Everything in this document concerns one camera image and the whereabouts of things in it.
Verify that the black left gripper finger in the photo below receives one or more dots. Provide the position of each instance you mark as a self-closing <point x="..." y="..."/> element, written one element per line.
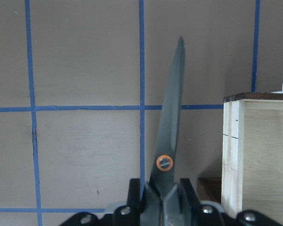
<point x="182" y="207"/>

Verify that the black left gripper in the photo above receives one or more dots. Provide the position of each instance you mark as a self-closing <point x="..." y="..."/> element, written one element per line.
<point x="85" y="219"/>

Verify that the grey orange handled scissors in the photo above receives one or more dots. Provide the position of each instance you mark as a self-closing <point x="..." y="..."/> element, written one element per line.
<point x="161" y="193"/>

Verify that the wooden drawer with white handle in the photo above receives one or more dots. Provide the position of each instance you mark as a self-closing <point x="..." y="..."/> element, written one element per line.
<point x="252" y="162"/>

